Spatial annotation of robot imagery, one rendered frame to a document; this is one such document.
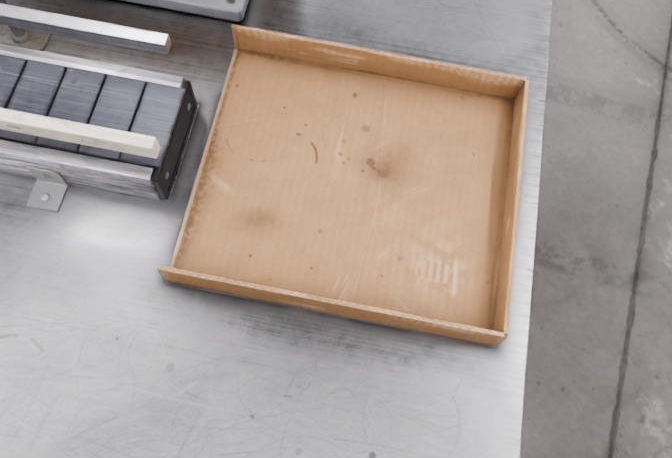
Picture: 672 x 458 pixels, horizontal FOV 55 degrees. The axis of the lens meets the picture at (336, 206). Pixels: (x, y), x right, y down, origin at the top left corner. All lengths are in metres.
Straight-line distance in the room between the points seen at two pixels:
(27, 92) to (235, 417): 0.35
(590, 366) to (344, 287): 1.02
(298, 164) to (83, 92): 0.21
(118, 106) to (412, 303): 0.32
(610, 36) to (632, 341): 0.82
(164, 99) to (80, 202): 0.13
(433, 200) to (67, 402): 0.37
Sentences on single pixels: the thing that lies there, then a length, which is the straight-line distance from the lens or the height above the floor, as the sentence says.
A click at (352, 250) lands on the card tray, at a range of 0.60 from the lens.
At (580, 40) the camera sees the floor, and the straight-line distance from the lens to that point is 1.90.
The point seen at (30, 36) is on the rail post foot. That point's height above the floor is 0.83.
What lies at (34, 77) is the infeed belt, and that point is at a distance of 0.67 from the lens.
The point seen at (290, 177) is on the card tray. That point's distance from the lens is 0.62.
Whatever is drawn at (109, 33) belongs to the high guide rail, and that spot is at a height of 0.96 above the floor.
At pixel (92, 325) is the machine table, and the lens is 0.61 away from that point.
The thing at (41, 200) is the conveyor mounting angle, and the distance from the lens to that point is 0.66.
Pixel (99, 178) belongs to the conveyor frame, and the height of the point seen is 0.86.
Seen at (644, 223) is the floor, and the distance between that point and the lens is 1.70.
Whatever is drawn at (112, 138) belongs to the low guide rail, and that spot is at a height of 0.92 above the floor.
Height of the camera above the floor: 1.40
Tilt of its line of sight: 68 degrees down
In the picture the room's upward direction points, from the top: 6 degrees clockwise
